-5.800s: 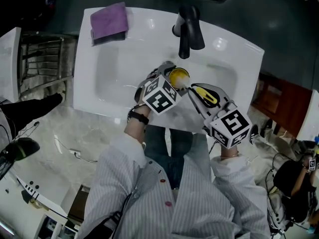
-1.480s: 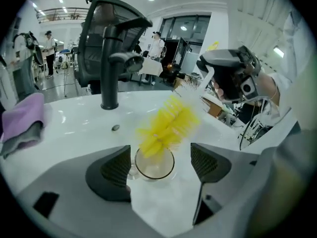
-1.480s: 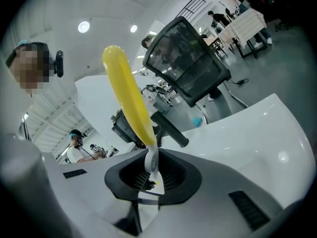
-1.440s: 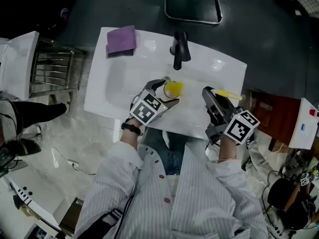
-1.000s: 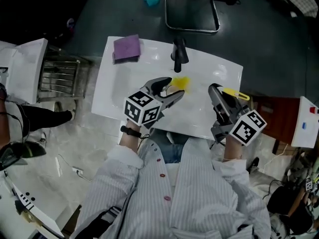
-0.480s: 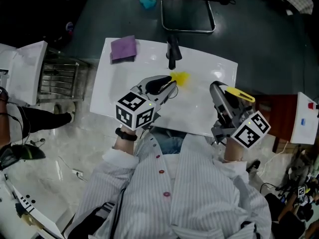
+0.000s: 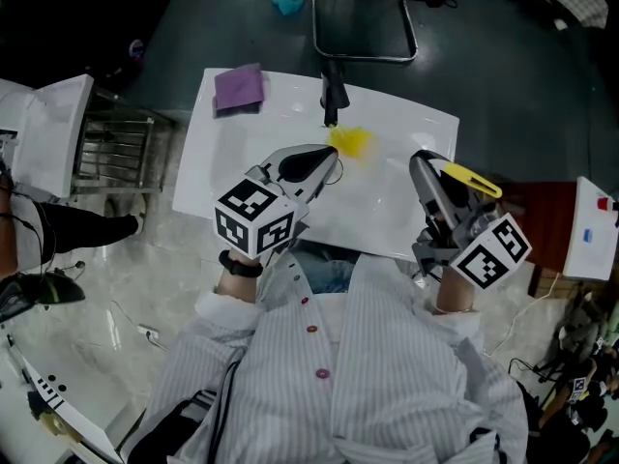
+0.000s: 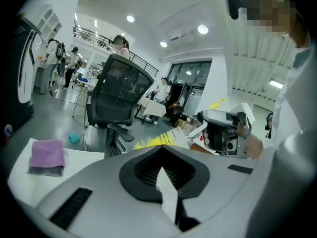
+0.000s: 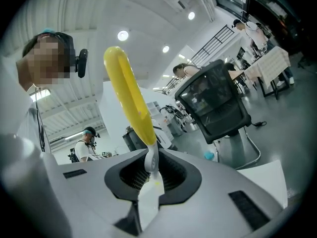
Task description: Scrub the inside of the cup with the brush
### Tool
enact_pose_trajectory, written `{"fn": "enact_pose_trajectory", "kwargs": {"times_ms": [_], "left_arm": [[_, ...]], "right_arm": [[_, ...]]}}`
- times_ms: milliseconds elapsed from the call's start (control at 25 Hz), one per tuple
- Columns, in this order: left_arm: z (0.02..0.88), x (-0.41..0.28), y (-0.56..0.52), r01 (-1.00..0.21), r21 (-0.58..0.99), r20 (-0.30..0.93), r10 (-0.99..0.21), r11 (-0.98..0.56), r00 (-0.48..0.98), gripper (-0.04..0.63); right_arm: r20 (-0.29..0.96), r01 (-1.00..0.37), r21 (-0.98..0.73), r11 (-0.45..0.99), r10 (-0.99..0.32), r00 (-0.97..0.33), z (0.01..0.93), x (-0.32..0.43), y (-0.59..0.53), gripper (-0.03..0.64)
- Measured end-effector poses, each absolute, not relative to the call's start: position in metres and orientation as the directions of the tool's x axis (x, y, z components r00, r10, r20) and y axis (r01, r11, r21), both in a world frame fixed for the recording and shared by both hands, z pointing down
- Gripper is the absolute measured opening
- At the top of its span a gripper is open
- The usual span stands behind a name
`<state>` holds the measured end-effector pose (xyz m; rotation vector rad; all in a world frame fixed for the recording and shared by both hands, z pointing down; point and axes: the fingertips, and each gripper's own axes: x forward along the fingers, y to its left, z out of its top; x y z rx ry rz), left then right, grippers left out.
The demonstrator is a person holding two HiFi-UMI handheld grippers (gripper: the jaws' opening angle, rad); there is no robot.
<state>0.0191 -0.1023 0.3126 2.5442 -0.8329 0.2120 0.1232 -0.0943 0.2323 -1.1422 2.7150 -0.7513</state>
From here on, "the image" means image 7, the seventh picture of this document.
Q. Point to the brown wooden cabinet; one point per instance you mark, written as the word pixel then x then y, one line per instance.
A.
pixel 537 220

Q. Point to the white cabinet black marks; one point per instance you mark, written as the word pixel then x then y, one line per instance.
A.
pixel 87 423

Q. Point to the teal cloth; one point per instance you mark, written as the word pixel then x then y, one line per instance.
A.
pixel 287 3

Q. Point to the white sink on steel rack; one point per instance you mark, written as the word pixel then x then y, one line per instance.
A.
pixel 53 138

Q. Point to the red blue white can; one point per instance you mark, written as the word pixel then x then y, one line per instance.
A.
pixel 137 51

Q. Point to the purple cloth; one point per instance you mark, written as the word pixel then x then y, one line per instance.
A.
pixel 239 87

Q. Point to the black case green stripe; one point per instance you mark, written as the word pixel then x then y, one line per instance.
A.
pixel 53 293

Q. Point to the striped white shirt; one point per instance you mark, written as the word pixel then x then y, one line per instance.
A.
pixel 387 380

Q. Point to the white power strip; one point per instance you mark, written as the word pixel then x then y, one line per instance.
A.
pixel 148 331

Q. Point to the white sink on wooden cabinet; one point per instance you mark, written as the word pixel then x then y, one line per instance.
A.
pixel 592 254

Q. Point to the yellow scrubbing sponge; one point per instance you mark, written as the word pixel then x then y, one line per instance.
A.
pixel 353 140

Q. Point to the person's right forearm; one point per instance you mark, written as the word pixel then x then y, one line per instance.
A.
pixel 454 293

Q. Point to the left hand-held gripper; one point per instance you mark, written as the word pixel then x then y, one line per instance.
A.
pixel 251 220

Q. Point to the blue jeans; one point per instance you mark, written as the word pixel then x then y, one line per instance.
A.
pixel 329 273

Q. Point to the black wristwatch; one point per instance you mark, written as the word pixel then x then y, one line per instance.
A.
pixel 239 269

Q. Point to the person's left forearm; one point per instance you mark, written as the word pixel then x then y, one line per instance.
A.
pixel 237 288

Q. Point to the black faucet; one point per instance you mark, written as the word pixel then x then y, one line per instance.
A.
pixel 333 99

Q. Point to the steel rack stand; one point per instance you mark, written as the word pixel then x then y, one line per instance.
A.
pixel 121 153

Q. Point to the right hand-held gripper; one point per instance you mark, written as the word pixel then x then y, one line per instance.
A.
pixel 488 259

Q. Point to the large black cabinet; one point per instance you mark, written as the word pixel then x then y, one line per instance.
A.
pixel 72 32

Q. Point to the white ceramic sink basin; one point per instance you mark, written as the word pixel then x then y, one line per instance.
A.
pixel 377 201

